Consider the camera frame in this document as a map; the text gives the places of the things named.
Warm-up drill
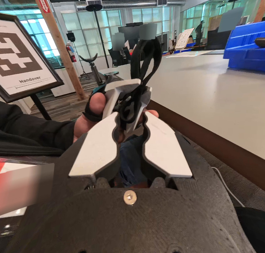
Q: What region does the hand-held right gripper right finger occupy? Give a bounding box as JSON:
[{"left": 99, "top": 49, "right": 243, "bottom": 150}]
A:
[{"left": 142, "top": 111, "right": 193, "bottom": 178}]

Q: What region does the wooden pillar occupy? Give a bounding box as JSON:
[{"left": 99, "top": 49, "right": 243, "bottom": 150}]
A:
[{"left": 31, "top": 0, "right": 87, "bottom": 101}]

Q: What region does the black fabric strap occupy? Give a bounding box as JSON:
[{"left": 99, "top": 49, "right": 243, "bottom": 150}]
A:
[{"left": 118, "top": 38, "right": 163, "bottom": 132}]

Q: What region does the person's left forearm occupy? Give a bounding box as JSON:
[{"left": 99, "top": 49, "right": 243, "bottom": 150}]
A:
[{"left": 0, "top": 101, "right": 76, "bottom": 156}]

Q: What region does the person's left hand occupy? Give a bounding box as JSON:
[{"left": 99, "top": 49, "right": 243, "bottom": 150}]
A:
[{"left": 73, "top": 92, "right": 159, "bottom": 143}]

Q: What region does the white poster board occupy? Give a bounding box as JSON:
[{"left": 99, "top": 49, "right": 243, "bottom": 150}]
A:
[{"left": 175, "top": 27, "right": 195, "bottom": 49}]

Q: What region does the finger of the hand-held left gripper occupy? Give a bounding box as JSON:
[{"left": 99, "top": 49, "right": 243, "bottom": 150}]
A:
[
  {"left": 127, "top": 87, "right": 153, "bottom": 132},
  {"left": 102, "top": 78, "right": 141, "bottom": 121}
]

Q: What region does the white cable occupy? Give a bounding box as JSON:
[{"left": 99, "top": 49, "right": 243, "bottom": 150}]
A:
[{"left": 211, "top": 167, "right": 246, "bottom": 208}]

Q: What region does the red fire extinguisher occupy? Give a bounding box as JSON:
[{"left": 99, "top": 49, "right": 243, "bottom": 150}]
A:
[{"left": 66, "top": 42, "right": 76, "bottom": 63}]

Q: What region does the black screen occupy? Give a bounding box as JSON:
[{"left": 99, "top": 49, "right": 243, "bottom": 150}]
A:
[{"left": 118, "top": 22, "right": 144, "bottom": 49}]

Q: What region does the framed marker sign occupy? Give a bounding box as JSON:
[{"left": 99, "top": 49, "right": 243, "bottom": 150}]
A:
[{"left": 0, "top": 13, "right": 65, "bottom": 121}]

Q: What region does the black speaker on tripod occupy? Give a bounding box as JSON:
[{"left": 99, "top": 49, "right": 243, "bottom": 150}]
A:
[{"left": 66, "top": 32, "right": 90, "bottom": 80}]

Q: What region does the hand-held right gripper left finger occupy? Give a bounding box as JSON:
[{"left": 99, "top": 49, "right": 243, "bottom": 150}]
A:
[{"left": 68, "top": 112, "right": 121, "bottom": 178}]

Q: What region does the blue plastic bin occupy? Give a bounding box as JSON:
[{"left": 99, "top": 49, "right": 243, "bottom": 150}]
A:
[{"left": 223, "top": 21, "right": 265, "bottom": 72}]

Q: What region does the person's blue jeans leg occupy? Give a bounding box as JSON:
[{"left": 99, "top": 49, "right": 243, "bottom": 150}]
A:
[{"left": 119, "top": 134, "right": 150, "bottom": 189}]

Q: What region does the black saddle stool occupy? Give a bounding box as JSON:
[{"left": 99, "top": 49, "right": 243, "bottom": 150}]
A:
[{"left": 78, "top": 53, "right": 120, "bottom": 87}]

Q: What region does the black floor lamp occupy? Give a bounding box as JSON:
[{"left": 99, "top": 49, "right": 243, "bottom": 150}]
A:
[{"left": 85, "top": 4, "right": 110, "bottom": 69}]

